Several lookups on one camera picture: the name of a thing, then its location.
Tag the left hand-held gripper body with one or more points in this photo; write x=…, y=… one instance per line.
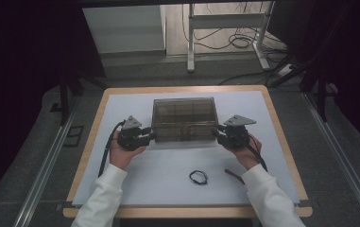
x=130, y=138

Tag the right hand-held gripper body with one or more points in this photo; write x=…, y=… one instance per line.
x=237, y=137

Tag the smoky transparent drawer box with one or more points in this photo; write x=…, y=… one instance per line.
x=184, y=110

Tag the person's left hand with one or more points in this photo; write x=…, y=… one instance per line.
x=121, y=157

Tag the person's right hand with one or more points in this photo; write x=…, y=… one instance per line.
x=248, y=156

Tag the white table mat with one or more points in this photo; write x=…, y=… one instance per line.
x=127, y=104

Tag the black metal stand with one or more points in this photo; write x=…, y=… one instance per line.
x=322, y=101
x=64, y=104

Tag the white power strip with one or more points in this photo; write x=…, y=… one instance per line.
x=285, y=70

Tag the white cabinet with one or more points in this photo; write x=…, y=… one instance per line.
x=124, y=28

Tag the dark curtain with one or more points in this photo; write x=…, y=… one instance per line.
x=357, y=63
x=17, y=63

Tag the aluminium floor rail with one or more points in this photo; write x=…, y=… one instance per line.
x=42, y=176
x=341, y=157

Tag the white metal desk frame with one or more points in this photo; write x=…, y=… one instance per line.
x=228, y=20

